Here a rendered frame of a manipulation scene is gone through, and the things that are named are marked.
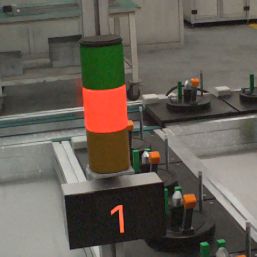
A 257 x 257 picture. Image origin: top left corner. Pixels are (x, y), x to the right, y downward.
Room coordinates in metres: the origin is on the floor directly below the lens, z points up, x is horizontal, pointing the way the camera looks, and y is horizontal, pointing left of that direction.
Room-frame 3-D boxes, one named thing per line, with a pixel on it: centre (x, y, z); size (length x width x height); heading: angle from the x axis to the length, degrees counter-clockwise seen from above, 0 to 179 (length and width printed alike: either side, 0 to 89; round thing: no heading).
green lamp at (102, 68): (0.78, 0.03, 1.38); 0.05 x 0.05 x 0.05
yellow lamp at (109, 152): (0.78, 0.03, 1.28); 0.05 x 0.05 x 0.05
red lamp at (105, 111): (0.78, 0.03, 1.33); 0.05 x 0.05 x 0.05
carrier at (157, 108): (2.07, -0.18, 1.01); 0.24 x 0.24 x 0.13; 12
